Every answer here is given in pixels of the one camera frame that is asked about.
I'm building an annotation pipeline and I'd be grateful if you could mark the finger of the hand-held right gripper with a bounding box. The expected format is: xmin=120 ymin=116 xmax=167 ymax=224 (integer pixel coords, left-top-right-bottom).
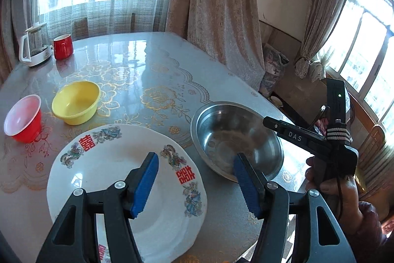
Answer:
xmin=263 ymin=116 xmax=326 ymax=140

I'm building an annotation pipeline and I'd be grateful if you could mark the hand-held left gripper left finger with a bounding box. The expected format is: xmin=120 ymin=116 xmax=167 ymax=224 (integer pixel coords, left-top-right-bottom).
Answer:
xmin=36 ymin=152 xmax=160 ymax=263

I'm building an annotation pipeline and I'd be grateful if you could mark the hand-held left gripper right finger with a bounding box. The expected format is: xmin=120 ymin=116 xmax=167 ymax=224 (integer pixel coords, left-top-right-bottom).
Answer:
xmin=233 ymin=153 xmax=358 ymax=263

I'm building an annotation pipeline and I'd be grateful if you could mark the white plate red floral print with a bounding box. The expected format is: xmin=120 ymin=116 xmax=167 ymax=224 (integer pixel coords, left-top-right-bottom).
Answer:
xmin=47 ymin=124 xmax=207 ymax=263

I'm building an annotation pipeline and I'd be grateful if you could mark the stainless steel bowl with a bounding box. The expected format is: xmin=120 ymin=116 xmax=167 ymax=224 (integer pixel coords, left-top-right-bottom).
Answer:
xmin=190 ymin=102 xmax=284 ymax=183

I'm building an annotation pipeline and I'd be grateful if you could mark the yellow plastic bowl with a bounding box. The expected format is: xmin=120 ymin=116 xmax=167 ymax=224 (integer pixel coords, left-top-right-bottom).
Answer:
xmin=51 ymin=81 xmax=100 ymax=126

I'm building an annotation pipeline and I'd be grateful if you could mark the red plastic bowl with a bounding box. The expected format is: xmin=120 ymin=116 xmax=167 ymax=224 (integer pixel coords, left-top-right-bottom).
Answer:
xmin=4 ymin=94 xmax=42 ymax=143

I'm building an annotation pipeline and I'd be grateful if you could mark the person's right forearm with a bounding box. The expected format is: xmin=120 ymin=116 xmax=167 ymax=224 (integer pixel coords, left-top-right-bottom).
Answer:
xmin=348 ymin=201 xmax=390 ymax=263

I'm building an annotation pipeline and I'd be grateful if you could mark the person's right hand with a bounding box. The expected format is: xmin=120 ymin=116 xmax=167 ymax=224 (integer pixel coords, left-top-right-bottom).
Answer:
xmin=306 ymin=156 xmax=362 ymax=239

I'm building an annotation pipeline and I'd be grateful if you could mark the floral fabric bag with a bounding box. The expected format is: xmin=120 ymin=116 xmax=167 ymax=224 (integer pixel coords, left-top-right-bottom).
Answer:
xmin=260 ymin=43 xmax=290 ymax=94

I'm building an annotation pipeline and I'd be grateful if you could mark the side window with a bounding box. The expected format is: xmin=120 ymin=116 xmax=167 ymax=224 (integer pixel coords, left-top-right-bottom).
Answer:
xmin=317 ymin=0 xmax=394 ymax=128

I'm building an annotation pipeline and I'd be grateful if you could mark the beige patterned curtain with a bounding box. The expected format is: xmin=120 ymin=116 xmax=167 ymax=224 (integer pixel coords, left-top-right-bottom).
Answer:
xmin=166 ymin=0 xmax=267 ymax=91
xmin=0 ymin=0 xmax=19 ymax=82

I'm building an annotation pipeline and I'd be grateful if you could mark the beige tied-back curtain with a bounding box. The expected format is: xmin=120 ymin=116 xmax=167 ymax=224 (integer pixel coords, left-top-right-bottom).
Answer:
xmin=294 ymin=0 xmax=365 ymax=82

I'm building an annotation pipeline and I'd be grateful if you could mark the red mug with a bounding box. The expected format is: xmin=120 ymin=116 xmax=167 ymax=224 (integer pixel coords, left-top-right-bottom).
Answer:
xmin=53 ymin=34 xmax=74 ymax=60

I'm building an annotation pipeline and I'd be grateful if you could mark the white glass electric kettle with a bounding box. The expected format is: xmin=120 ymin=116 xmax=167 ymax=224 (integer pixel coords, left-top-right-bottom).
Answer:
xmin=18 ymin=22 xmax=53 ymax=67

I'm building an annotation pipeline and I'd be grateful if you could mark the thin black cable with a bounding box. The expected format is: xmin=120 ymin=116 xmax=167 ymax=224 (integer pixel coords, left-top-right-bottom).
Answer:
xmin=335 ymin=175 xmax=344 ymax=219

